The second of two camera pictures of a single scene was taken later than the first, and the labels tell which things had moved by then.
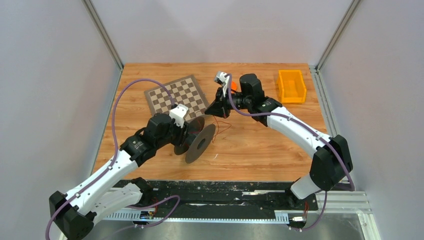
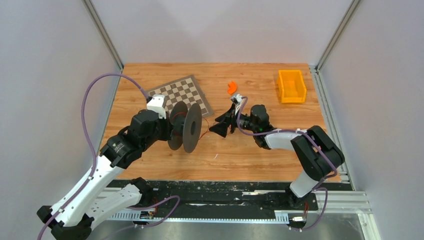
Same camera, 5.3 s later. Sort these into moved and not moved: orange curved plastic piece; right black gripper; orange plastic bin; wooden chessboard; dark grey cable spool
Moved: right black gripper; dark grey cable spool
Not moved: wooden chessboard; orange curved plastic piece; orange plastic bin
